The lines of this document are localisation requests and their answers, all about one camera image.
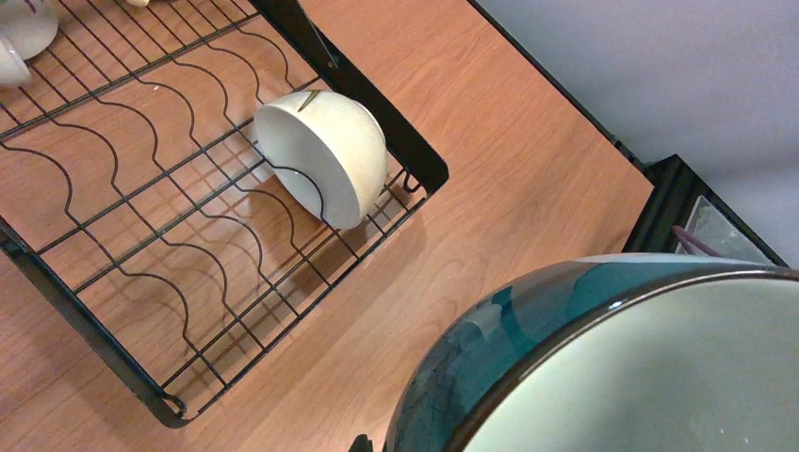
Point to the black wire dish rack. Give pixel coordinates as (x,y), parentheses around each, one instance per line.
(135,198)

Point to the tall patterned ceramic cup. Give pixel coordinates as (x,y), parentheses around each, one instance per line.
(27,29)

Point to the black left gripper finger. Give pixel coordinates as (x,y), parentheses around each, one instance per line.
(361,443)

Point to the yellow ceramic mug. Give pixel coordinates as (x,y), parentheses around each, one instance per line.
(138,3)

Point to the white bowl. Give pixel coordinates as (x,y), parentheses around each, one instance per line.
(327,150)
(620,352)

